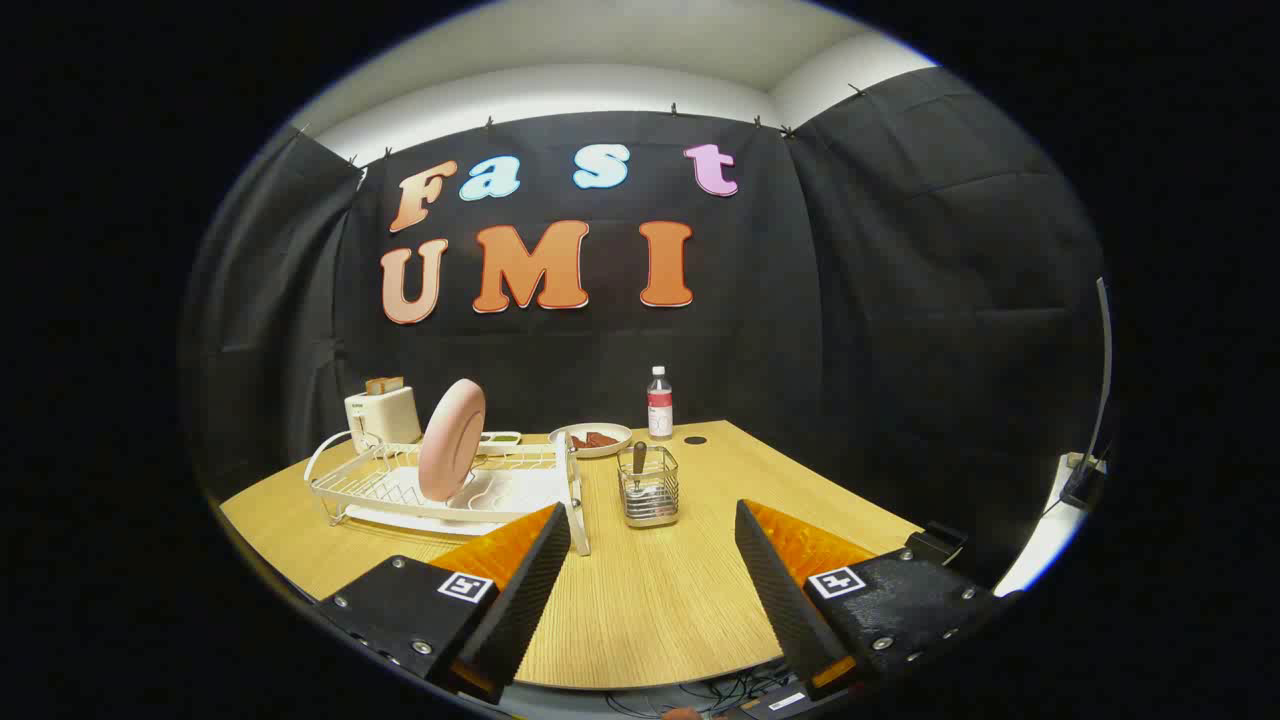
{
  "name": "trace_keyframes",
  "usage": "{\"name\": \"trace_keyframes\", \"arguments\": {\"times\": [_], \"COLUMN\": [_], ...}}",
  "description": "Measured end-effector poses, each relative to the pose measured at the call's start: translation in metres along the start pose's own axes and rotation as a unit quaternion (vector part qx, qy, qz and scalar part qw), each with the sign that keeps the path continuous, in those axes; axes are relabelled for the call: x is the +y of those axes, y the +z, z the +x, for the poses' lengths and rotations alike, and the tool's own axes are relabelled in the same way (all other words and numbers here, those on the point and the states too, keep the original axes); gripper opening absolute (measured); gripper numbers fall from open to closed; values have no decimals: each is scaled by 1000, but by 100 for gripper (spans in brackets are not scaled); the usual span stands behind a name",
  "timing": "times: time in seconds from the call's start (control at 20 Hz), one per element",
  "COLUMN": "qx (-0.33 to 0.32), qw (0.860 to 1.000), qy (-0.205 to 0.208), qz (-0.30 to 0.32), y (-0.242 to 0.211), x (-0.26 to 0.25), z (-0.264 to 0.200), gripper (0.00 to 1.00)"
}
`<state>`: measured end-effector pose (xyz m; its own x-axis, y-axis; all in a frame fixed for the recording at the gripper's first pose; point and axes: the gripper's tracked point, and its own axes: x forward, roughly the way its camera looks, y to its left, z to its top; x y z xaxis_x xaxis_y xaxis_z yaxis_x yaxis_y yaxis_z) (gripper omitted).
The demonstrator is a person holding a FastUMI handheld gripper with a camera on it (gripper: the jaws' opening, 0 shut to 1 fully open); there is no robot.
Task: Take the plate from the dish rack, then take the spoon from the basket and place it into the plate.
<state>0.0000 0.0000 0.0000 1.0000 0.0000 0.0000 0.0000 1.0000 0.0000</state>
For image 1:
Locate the white drip tray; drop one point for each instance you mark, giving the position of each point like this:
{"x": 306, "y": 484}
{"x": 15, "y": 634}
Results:
{"x": 510, "y": 490}

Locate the white divided dish with beans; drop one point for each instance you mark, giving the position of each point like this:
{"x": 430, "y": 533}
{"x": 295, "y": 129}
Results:
{"x": 500, "y": 438}

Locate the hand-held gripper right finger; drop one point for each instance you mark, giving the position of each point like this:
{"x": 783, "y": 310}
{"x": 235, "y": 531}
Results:
{"x": 785, "y": 600}

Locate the black table clamp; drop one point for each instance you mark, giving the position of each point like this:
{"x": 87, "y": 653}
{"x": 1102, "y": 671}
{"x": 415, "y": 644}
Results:
{"x": 935, "y": 545}

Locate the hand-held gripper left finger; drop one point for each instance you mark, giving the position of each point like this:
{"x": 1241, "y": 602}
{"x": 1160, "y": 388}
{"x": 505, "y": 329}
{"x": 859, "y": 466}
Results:
{"x": 525, "y": 590}

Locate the white toaster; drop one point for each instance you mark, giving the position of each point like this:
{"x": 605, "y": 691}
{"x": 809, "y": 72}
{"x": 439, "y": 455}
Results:
{"x": 390, "y": 415}

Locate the black backdrop cloth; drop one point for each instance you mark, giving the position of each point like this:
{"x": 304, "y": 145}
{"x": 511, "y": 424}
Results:
{"x": 800, "y": 350}

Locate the pink plate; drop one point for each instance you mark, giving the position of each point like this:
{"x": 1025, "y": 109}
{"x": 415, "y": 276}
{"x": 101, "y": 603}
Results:
{"x": 452, "y": 440}

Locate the clear water bottle red label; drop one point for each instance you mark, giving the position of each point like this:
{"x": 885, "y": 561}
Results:
{"x": 660, "y": 410}

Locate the white round plate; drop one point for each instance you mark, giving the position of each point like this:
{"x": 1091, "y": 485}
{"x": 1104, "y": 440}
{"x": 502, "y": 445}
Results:
{"x": 618, "y": 441}

